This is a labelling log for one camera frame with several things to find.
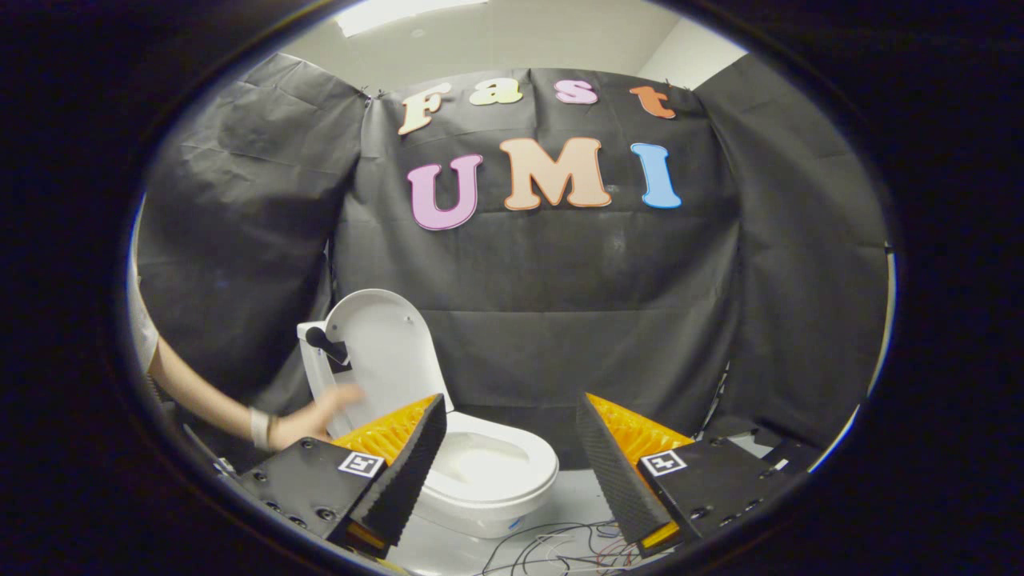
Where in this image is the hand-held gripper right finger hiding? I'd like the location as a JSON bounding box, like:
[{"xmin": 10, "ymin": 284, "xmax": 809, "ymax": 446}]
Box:
[{"xmin": 575, "ymin": 391, "xmax": 793, "ymax": 559}]

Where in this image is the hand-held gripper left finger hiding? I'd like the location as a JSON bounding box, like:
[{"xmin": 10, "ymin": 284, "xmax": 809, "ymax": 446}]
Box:
[{"xmin": 232, "ymin": 393, "xmax": 448, "ymax": 559}]

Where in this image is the white toilet lid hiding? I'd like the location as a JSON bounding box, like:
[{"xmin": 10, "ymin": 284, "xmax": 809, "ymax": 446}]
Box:
[{"xmin": 320, "ymin": 289, "xmax": 454, "ymax": 437}]

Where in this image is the white toilet seat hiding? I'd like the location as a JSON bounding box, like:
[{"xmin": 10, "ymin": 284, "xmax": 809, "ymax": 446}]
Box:
[{"xmin": 428, "ymin": 410, "xmax": 559, "ymax": 505}]

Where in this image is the white wristband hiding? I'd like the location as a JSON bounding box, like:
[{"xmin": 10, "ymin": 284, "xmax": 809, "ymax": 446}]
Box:
[{"xmin": 249, "ymin": 406, "xmax": 278, "ymax": 450}]

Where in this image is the black equipment box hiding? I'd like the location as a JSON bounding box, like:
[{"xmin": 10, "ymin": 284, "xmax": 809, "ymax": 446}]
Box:
[{"xmin": 752, "ymin": 432, "xmax": 825, "ymax": 474}]

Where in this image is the black backdrop cloth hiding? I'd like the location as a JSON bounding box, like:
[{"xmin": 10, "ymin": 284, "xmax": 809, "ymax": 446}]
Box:
[{"xmin": 136, "ymin": 52, "xmax": 890, "ymax": 473}]

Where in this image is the tangle of thin cables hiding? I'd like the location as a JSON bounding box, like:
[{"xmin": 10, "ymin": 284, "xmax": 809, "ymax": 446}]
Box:
[{"xmin": 478, "ymin": 520, "xmax": 641, "ymax": 576}]

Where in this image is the black handle piece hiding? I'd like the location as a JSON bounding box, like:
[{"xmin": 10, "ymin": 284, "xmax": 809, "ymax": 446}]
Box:
[{"xmin": 306, "ymin": 326, "xmax": 351, "ymax": 367}]

